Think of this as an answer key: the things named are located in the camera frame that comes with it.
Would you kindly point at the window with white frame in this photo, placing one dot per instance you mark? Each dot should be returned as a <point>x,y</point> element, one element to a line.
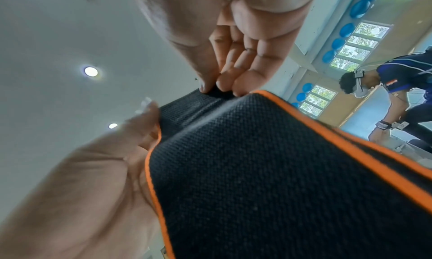
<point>317,101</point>
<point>361,45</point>

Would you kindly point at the person's left hand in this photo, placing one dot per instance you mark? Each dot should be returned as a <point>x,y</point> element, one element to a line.
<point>77,199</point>

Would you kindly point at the round ceiling light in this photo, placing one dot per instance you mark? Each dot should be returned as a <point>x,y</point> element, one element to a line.
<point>113,125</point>
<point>91,71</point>

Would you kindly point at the wrist-worn camera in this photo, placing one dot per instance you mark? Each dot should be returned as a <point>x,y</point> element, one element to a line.
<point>393,125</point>

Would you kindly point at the white headset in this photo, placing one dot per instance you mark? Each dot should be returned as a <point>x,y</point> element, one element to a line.
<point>360,87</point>

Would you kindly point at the black fabric with orange trim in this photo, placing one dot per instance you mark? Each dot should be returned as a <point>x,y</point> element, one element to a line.
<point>270,177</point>

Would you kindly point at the person's right hand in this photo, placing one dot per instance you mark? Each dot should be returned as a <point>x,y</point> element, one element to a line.
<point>202,17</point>

